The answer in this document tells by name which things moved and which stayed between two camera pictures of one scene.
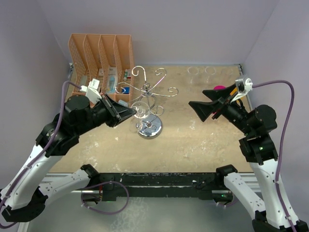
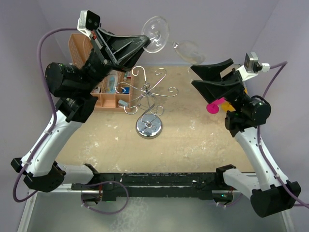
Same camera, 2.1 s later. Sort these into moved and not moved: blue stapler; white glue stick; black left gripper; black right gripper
Moved: black right gripper; black left gripper
Not moved: blue stapler; white glue stick
